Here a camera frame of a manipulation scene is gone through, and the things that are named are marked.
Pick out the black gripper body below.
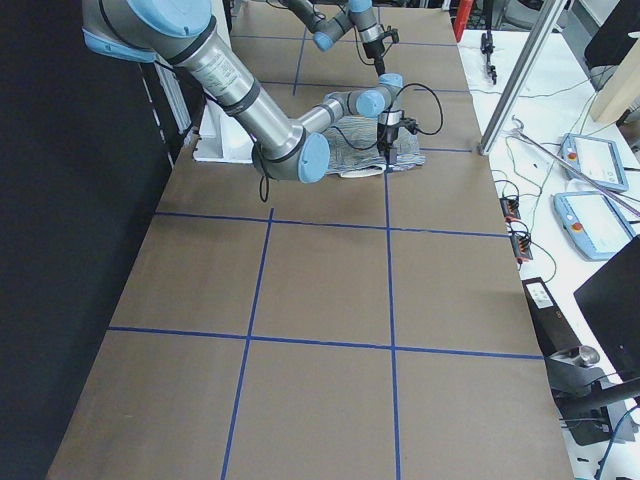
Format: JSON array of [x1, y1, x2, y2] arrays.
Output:
[[377, 114, 418, 150], [362, 24, 399, 60]]

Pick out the blue teach pendant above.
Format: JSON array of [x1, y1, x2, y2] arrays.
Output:
[[561, 133, 629, 193], [553, 191, 636, 261]]

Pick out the lower blue teach pendant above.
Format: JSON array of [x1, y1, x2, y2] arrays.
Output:
[[553, 191, 636, 261]]

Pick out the orange black connector strip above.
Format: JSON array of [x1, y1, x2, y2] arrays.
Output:
[[499, 195, 533, 264]]

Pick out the navy white striped polo shirt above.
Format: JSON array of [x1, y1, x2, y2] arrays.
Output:
[[323, 116, 426, 178]]

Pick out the aluminium frame post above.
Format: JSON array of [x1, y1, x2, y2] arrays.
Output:
[[478, 0, 566, 155]]

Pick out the upper blue teach pendant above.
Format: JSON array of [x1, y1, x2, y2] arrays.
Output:
[[561, 133, 629, 193]]

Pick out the black box with label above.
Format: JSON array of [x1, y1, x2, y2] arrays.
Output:
[[522, 277, 581, 357]]

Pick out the black monitor corner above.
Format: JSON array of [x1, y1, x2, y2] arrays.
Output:
[[574, 237, 640, 380]]

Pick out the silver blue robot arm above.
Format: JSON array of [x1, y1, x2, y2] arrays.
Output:
[[280, 0, 399, 76], [82, 1, 406, 183]]

